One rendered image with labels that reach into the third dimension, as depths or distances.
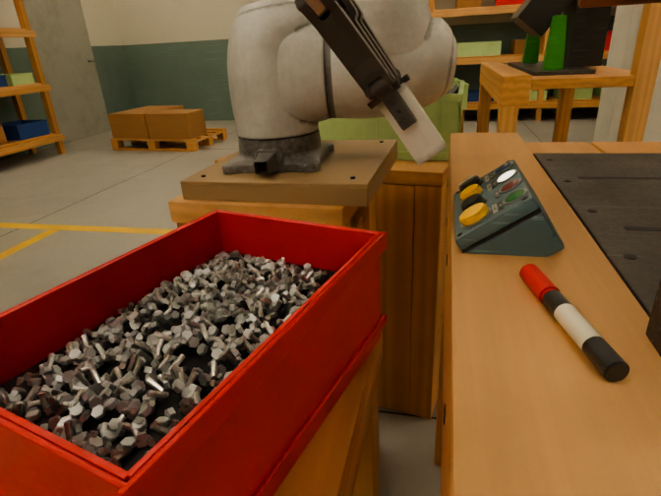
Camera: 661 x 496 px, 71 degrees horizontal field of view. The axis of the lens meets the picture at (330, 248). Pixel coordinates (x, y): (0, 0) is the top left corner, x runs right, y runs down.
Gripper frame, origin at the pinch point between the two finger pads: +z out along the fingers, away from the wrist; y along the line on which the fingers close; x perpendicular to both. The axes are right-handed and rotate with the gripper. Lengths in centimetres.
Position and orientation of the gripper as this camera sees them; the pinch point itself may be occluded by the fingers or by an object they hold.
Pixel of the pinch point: (411, 124)
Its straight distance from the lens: 44.6
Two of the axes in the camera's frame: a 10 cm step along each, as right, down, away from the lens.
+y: -2.3, 4.0, -8.8
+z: 6.0, 7.8, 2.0
